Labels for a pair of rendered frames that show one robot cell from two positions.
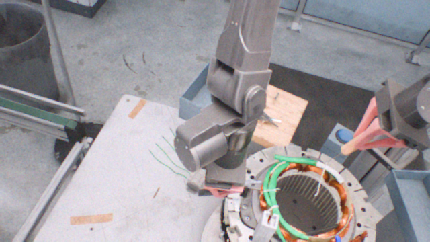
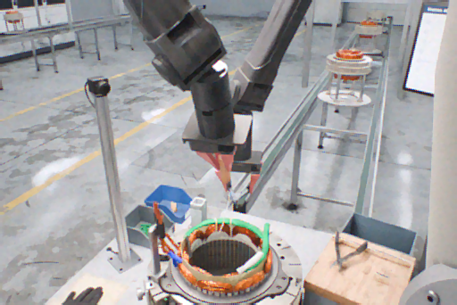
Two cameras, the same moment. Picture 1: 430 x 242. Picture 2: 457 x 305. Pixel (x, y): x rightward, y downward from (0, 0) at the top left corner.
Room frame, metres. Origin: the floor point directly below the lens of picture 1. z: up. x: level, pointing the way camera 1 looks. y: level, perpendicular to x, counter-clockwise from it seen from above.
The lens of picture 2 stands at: (0.55, -0.79, 1.64)
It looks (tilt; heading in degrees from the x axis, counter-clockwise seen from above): 26 degrees down; 106
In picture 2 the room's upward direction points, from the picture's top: straight up
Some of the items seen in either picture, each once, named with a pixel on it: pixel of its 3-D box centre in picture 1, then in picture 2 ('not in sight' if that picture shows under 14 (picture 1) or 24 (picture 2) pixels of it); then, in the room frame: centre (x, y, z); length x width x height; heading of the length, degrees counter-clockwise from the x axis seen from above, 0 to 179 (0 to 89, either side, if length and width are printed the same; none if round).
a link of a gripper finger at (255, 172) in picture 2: not in sight; (245, 176); (0.37, -0.02, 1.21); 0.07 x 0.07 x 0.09; 5
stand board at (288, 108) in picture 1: (262, 111); (361, 273); (0.65, -0.11, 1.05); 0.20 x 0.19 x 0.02; 73
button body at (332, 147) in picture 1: (327, 161); not in sight; (0.64, -0.34, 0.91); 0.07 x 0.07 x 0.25; 64
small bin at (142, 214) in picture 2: not in sight; (147, 226); (-0.04, 0.19, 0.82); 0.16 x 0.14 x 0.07; 174
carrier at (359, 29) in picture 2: not in sight; (366, 38); (0.86, 4.18, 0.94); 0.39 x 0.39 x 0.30
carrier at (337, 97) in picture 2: not in sight; (346, 78); (0.63, 2.07, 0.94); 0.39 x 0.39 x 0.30
